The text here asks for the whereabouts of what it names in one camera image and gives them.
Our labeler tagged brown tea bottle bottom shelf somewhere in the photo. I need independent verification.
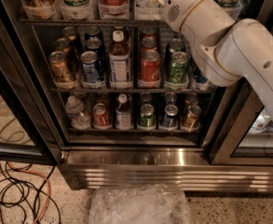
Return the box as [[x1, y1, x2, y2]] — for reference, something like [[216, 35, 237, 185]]
[[116, 93, 132, 130]]

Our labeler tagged blue can front middle shelf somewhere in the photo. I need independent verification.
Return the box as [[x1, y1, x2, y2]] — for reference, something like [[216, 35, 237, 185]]
[[80, 50, 104, 83]]

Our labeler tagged red can bottom shelf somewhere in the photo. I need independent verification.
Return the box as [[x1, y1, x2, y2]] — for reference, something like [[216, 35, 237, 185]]
[[92, 103, 110, 127]]

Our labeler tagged black cable on floor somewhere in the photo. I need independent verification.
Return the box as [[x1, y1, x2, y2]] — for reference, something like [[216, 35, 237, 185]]
[[0, 161, 62, 224]]

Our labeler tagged gold can bottom shelf right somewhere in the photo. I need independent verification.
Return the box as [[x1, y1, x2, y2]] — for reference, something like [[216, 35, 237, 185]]
[[183, 105, 202, 129]]

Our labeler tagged stainless steel glass-door fridge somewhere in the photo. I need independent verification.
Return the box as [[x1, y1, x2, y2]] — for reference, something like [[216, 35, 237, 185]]
[[0, 0, 273, 194]]

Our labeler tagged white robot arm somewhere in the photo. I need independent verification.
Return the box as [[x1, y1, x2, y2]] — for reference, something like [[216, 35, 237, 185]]
[[150, 0, 273, 121]]

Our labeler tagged small water bottle bottom shelf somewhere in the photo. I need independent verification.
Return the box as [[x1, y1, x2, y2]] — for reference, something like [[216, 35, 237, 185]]
[[66, 96, 90, 130]]

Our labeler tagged red can second row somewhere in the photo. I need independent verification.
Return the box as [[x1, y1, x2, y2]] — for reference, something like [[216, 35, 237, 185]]
[[140, 37, 157, 51]]

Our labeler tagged open fridge glass door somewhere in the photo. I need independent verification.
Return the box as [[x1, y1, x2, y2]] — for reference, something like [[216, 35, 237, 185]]
[[0, 17, 61, 165]]

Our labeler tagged gold can shelf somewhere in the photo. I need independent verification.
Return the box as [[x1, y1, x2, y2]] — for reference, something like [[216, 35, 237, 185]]
[[48, 50, 76, 83], [183, 105, 202, 129]]

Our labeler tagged green can second row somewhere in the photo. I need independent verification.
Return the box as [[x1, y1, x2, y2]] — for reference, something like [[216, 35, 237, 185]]
[[164, 39, 186, 67]]

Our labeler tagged brown tea bottle shelf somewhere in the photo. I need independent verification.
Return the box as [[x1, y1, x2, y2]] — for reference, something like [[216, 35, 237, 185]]
[[109, 30, 131, 82], [116, 93, 132, 130]]

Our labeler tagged blue slim can second row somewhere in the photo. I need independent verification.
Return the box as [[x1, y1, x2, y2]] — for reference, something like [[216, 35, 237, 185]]
[[193, 66, 208, 84]]

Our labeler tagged blue can shelf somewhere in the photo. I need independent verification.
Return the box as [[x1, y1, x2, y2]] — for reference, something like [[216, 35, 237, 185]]
[[80, 50, 104, 83], [160, 104, 178, 128]]

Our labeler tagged red cola can front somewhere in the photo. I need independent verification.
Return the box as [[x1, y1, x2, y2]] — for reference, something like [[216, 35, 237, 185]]
[[139, 49, 160, 82]]

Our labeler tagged green can bottom shelf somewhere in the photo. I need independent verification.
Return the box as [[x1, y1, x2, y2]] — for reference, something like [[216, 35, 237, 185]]
[[138, 104, 155, 128]]

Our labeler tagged blue can bottom shelf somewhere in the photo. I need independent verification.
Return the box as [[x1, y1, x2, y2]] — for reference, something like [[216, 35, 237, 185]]
[[160, 104, 178, 128]]

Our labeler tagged brown tea bottle middle shelf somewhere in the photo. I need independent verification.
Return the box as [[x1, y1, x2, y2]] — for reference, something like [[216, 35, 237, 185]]
[[109, 30, 131, 82]]

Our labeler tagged green can front middle shelf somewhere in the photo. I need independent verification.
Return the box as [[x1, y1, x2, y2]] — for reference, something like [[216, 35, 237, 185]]
[[166, 51, 189, 84]]

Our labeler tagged orange extension cable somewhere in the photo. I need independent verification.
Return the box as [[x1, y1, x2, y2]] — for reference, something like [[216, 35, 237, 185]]
[[6, 161, 51, 224]]

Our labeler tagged gold can second row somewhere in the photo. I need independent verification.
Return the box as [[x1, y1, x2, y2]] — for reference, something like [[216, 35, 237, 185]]
[[54, 37, 77, 62]]

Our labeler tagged gold can front middle shelf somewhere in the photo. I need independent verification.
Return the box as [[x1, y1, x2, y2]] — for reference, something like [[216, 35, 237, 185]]
[[48, 50, 76, 83]]

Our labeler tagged crumpled clear plastic bag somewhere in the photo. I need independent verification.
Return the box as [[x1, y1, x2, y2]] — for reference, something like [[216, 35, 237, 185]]
[[89, 184, 191, 224]]

